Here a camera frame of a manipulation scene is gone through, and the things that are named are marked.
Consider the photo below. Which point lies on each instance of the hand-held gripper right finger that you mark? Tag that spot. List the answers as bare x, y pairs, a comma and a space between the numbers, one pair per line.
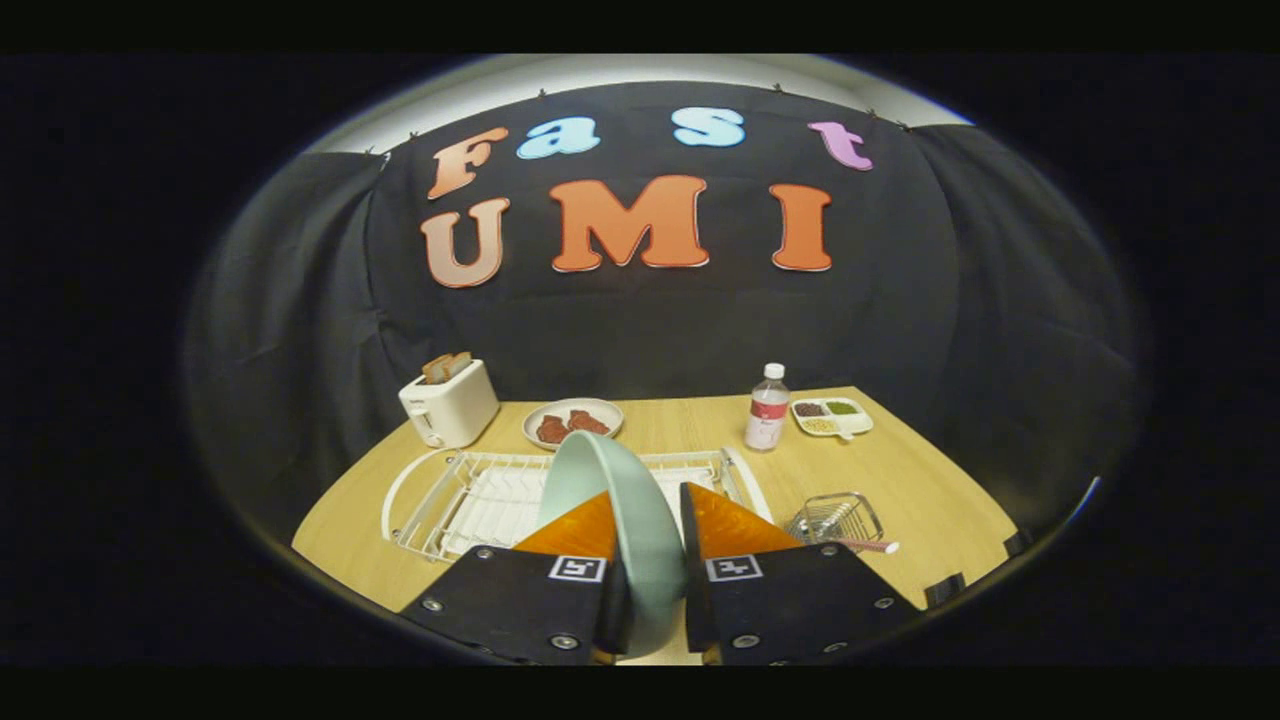
790, 605

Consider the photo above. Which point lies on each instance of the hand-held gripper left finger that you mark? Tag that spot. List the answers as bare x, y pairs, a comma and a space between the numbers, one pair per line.
520, 605

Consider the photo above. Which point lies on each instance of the mint green plate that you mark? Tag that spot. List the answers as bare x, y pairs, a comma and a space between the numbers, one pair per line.
645, 540

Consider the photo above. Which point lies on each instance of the white plate with meat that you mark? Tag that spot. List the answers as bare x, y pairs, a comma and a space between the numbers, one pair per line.
590, 405

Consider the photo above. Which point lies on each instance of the black table clamp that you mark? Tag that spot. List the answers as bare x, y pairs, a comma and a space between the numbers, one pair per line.
945, 590
1017, 543

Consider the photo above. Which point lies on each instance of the red meat piece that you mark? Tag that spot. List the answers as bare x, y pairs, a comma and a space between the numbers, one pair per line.
588, 422
553, 430

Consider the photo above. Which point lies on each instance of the white divided condiment tray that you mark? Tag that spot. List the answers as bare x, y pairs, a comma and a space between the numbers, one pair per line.
850, 424

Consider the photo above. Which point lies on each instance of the clear bottle with red label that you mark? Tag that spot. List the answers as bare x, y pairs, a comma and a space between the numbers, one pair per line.
766, 415

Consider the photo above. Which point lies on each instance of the white toaster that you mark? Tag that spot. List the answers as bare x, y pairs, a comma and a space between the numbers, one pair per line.
455, 410

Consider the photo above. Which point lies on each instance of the brown bread slice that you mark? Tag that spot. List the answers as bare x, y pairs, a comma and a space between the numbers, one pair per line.
459, 363
435, 369

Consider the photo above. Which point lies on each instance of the black backdrop cloth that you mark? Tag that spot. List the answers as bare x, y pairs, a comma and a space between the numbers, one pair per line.
900, 300

